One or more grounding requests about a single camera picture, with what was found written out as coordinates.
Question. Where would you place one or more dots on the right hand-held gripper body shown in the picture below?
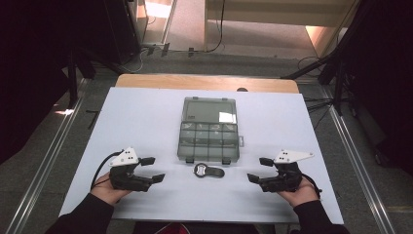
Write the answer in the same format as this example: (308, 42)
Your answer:
(287, 180)

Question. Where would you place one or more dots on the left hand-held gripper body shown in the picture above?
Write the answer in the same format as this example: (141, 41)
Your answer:
(125, 179)

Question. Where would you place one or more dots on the person's right hand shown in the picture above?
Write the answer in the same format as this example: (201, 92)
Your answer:
(302, 195)

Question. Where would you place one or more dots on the person's left hand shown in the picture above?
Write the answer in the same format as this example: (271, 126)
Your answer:
(105, 191)

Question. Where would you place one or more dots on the white board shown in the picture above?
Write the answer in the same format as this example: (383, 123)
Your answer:
(136, 123)

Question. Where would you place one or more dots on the black bottle opener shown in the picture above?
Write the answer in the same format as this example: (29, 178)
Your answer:
(212, 171)

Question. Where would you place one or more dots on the clear grey plastic organizer box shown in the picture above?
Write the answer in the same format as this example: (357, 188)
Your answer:
(207, 136)

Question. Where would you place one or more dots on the small dark round knob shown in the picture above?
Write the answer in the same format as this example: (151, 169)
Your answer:
(242, 89)

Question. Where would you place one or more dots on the wooden table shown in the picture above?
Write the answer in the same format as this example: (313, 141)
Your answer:
(207, 83)

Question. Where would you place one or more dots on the black metal stand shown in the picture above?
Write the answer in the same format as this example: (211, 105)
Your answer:
(73, 81)

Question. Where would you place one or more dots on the black tripod stand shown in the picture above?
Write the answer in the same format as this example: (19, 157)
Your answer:
(337, 74)

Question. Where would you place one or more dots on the black cabinet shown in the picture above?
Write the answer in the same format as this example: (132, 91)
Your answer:
(120, 29)

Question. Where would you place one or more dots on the beige wooden platform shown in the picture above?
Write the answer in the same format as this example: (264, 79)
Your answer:
(269, 13)

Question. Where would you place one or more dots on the metal floor rail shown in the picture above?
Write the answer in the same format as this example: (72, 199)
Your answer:
(357, 169)
(48, 162)

